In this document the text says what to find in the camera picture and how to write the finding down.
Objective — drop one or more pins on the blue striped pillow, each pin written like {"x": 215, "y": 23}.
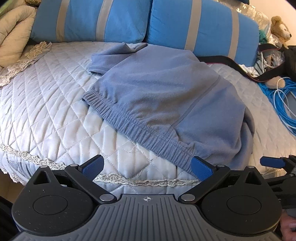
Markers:
{"x": 207, "y": 28}
{"x": 96, "y": 21}

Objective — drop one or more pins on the quilted grey bedspread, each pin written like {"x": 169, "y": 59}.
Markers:
{"x": 45, "y": 122}

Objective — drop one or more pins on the blue-grey fleece sweatpants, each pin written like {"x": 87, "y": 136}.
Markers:
{"x": 172, "y": 104}

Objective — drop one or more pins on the lace floral cover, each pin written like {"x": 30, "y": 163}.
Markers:
{"x": 264, "y": 23}

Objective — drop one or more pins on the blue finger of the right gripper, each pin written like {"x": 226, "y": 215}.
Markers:
{"x": 272, "y": 162}

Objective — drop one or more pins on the blue striped pillow left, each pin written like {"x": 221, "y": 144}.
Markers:
{"x": 96, "y": 21}

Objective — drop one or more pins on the black bag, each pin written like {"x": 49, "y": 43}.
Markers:
{"x": 284, "y": 69}

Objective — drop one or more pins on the beige folded comforter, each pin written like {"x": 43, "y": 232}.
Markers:
{"x": 17, "y": 19}

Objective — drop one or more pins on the person's right hand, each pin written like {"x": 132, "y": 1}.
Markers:
{"x": 287, "y": 224}

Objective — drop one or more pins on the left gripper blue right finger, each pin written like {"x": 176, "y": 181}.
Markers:
{"x": 201, "y": 169}

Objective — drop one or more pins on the blue striped pillow right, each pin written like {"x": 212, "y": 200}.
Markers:
{"x": 207, "y": 28}

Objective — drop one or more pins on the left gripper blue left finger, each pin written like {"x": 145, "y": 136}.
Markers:
{"x": 92, "y": 168}

